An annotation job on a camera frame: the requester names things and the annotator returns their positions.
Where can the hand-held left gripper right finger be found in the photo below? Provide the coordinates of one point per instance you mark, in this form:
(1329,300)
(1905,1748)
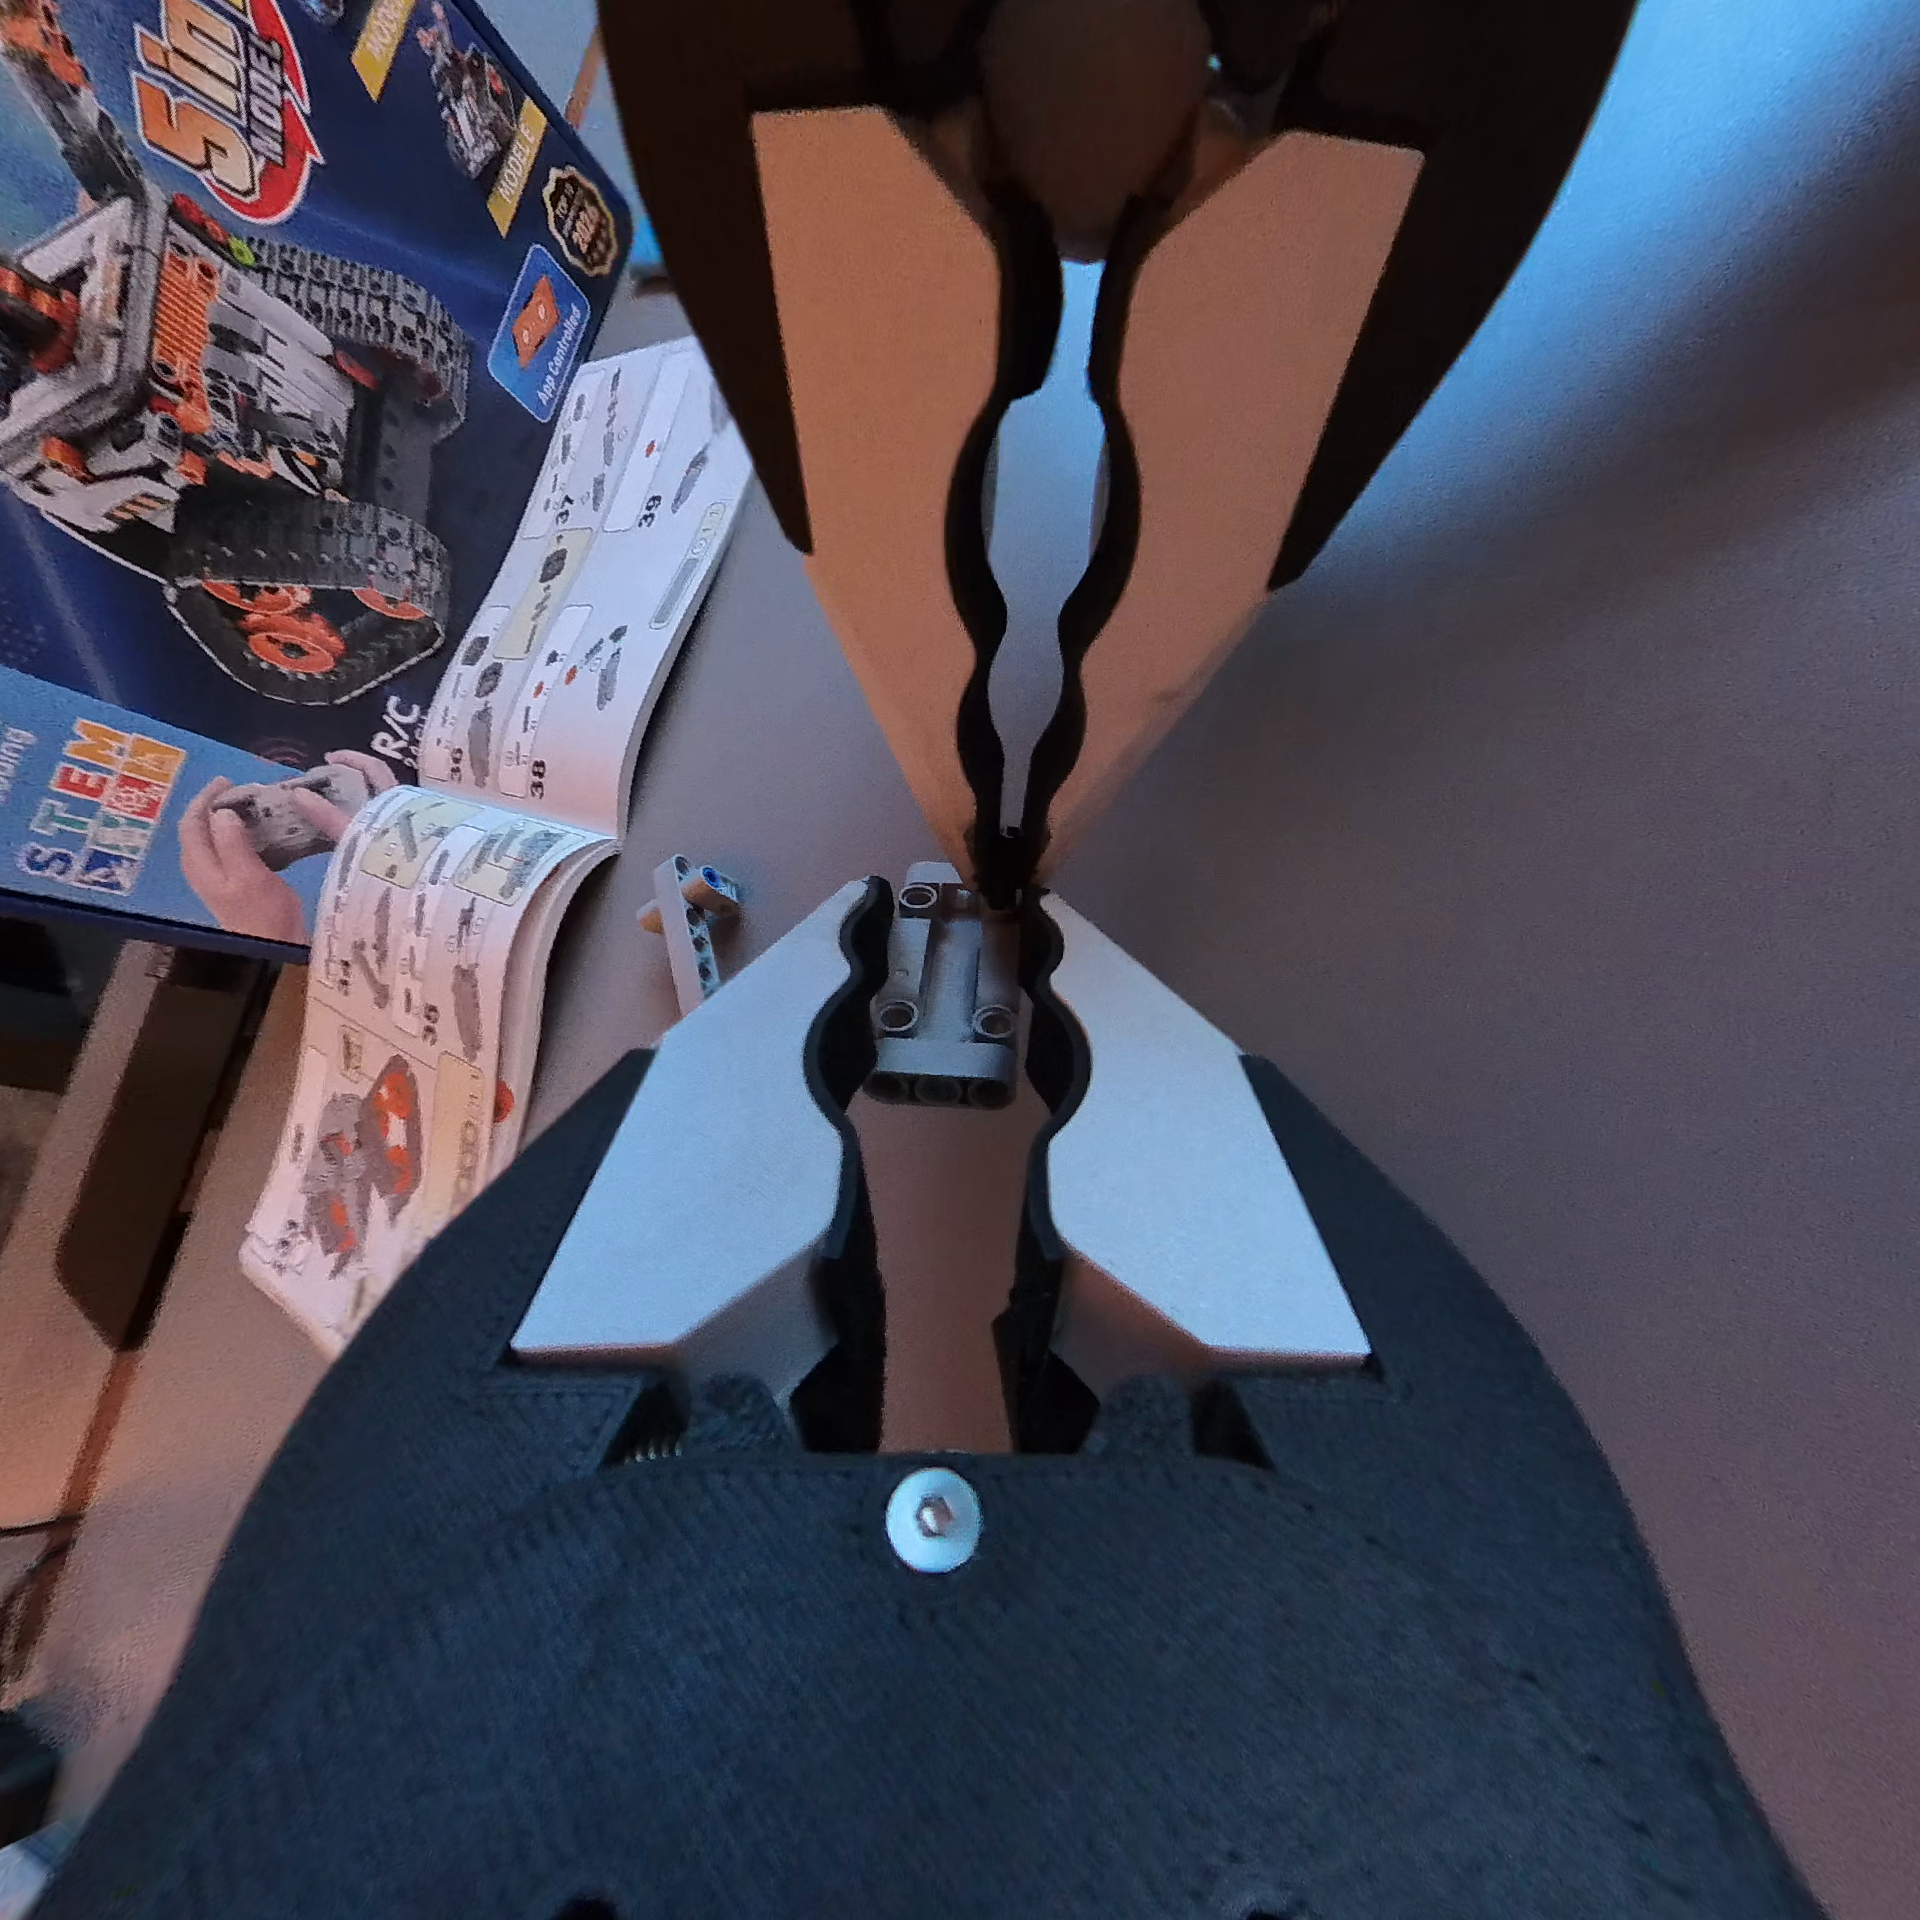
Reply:
(1185,1171)

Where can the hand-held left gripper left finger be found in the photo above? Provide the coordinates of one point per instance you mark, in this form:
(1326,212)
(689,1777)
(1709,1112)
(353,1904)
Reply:
(705,1171)

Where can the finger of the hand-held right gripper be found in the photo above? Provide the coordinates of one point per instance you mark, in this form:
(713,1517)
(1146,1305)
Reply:
(1231,420)
(870,420)

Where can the grey toy block frame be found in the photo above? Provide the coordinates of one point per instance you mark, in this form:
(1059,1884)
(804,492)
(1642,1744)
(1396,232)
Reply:
(945,989)

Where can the black connector pin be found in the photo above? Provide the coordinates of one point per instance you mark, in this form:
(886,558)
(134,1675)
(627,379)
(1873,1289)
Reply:
(998,868)

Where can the grey desk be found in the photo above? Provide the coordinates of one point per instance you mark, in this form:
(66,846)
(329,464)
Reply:
(1500,901)

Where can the grey toy beam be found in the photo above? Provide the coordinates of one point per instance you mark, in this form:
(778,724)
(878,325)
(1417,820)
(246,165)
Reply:
(694,937)

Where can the instruction booklet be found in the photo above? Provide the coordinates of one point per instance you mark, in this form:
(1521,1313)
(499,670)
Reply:
(599,600)

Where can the blue toy box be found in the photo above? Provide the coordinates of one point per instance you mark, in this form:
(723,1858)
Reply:
(301,180)

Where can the black panel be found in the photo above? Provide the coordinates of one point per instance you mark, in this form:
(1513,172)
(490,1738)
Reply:
(149,1141)

